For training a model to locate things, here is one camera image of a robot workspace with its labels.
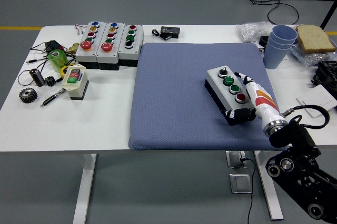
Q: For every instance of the grey five-button control box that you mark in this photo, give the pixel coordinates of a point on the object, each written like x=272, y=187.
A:
x=111, y=56
x=90, y=56

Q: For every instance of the grey four-button control box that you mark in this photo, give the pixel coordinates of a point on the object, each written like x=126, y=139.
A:
x=214, y=78
x=129, y=53

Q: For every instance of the black digital meter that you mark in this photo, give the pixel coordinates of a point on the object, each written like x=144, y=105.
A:
x=170, y=30

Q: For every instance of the metal floor outlet plate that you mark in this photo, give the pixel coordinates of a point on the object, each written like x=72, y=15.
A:
x=240, y=183
x=234, y=159

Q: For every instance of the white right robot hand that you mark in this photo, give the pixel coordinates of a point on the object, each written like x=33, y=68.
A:
x=263, y=100

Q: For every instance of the black machine part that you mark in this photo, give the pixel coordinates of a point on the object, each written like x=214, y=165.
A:
x=327, y=75

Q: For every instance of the yellow tape roll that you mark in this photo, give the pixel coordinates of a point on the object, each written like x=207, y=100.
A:
x=63, y=71

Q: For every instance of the black small adapter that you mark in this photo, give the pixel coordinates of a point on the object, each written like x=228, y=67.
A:
x=52, y=45

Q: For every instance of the blue-grey quilted mat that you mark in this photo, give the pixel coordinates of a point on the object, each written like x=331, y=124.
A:
x=171, y=90

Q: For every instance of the cream push-button switch box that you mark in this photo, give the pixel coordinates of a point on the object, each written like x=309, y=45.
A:
x=76, y=90

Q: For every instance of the white card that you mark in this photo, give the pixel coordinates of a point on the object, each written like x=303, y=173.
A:
x=316, y=97

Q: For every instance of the brass fitting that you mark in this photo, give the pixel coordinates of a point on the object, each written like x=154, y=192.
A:
x=72, y=48

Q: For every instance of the green translucent cylinder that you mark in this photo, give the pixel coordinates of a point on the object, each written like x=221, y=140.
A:
x=58, y=61

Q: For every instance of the clear bubble wrap bag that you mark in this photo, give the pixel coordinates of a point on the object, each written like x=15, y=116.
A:
x=252, y=30

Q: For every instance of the small black gear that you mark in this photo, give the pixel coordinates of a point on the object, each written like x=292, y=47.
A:
x=50, y=81

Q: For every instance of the bread slice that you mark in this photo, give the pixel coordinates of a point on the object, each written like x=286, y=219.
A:
x=314, y=38

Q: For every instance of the clear plastic bag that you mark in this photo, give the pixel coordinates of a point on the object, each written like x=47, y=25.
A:
x=313, y=57

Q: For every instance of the large steel gear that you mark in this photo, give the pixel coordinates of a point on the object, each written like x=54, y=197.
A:
x=27, y=95

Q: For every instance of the black cylindrical capacitor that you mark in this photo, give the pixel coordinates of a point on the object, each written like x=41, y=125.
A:
x=37, y=77

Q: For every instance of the white table leg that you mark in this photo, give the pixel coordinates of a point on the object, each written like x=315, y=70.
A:
x=263, y=174
x=84, y=187

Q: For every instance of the black and silver pen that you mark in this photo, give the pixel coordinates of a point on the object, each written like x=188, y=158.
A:
x=51, y=99

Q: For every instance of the black round part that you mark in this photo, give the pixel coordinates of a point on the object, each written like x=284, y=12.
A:
x=263, y=41

